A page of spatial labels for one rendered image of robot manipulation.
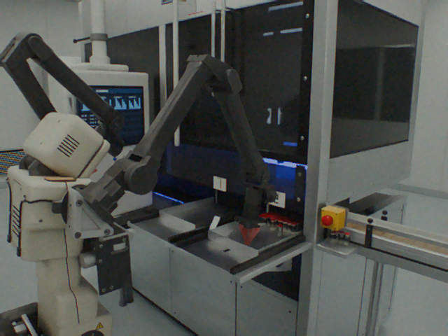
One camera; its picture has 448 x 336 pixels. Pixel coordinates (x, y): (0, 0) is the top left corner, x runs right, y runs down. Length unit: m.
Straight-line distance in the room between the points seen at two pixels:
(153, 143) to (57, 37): 5.84
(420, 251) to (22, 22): 6.14
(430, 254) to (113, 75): 1.57
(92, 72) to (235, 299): 1.30
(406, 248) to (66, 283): 1.10
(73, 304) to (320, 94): 1.03
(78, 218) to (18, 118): 5.61
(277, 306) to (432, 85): 4.79
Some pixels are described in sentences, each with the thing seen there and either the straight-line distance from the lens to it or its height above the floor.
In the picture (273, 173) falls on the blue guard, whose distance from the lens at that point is 1.50.
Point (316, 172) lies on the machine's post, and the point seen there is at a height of 1.16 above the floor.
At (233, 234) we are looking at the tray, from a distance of 1.49.
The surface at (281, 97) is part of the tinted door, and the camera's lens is 1.46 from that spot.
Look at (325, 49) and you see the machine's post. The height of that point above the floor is 1.60.
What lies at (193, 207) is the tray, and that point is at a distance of 1.82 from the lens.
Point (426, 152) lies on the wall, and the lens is 6.03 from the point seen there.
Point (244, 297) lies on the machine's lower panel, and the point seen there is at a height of 0.49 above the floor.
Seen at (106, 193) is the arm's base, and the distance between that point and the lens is 0.88.
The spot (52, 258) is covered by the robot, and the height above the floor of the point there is 1.01.
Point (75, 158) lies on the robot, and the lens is 1.00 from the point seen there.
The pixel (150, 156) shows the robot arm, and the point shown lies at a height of 1.29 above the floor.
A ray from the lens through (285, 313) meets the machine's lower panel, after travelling 1.68.
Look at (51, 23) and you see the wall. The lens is 6.70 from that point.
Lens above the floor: 1.44
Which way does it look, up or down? 12 degrees down
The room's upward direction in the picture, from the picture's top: 1 degrees clockwise
